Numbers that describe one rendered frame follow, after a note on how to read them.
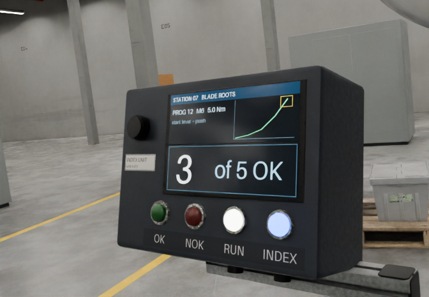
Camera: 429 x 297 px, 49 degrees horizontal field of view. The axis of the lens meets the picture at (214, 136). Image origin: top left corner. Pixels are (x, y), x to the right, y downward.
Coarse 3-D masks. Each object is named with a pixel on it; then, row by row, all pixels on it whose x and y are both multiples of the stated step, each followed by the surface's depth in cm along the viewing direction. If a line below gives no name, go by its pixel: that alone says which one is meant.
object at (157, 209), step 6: (156, 204) 51; (162, 204) 51; (156, 210) 51; (162, 210) 51; (168, 210) 51; (156, 216) 51; (162, 216) 50; (168, 216) 51; (156, 222) 51; (162, 222) 51
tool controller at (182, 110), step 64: (128, 128) 54; (192, 128) 50; (256, 128) 45; (320, 128) 41; (128, 192) 55; (256, 192) 44; (320, 192) 41; (192, 256) 48; (256, 256) 43; (320, 256) 40
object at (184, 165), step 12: (168, 156) 52; (180, 156) 50; (192, 156) 49; (168, 168) 51; (180, 168) 50; (192, 168) 49; (168, 180) 51; (180, 180) 50; (192, 180) 49; (192, 192) 49
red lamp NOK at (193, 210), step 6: (192, 204) 48; (198, 204) 48; (186, 210) 48; (192, 210) 48; (198, 210) 48; (204, 210) 48; (186, 216) 48; (192, 216) 48; (198, 216) 47; (204, 216) 48; (186, 222) 49; (192, 222) 48; (198, 222) 48; (204, 222) 48; (192, 228) 48; (198, 228) 48
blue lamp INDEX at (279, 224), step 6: (276, 210) 42; (282, 210) 42; (270, 216) 43; (276, 216) 42; (282, 216) 42; (288, 216) 42; (270, 222) 42; (276, 222) 42; (282, 222) 41; (288, 222) 41; (270, 228) 42; (276, 228) 42; (282, 228) 41; (288, 228) 41; (270, 234) 42; (276, 234) 42; (282, 234) 42; (288, 234) 41
